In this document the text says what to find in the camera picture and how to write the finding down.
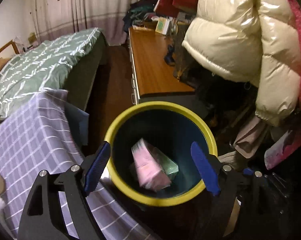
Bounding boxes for wooden bed headboard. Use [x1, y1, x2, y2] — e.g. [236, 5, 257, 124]
[0, 40, 19, 58]

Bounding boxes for pink striped curtain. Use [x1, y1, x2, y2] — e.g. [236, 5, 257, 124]
[26, 0, 139, 46]

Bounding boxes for green white box on desk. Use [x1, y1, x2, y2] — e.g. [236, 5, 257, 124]
[155, 17, 171, 35]

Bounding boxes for pile of dark clothes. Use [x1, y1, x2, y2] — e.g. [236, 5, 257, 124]
[122, 0, 158, 33]

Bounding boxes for yellow rimmed blue trash bin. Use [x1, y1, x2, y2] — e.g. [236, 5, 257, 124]
[104, 101, 218, 207]

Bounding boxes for pink paper package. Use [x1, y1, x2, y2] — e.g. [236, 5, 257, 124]
[131, 139, 171, 192]

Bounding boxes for purple checked tablecloth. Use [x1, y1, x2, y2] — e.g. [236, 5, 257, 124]
[0, 89, 153, 239]

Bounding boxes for cream puffer jacket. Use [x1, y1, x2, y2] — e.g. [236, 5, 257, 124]
[182, 0, 301, 126]

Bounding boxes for orange wooden desk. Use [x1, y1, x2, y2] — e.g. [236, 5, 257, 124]
[129, 27, 195, 105]

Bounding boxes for green box in bin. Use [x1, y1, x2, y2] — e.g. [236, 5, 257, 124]
[152, 147, 179, 181]

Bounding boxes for green patterned duvet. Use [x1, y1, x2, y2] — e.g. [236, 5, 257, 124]
[0, 28, 106, 121]

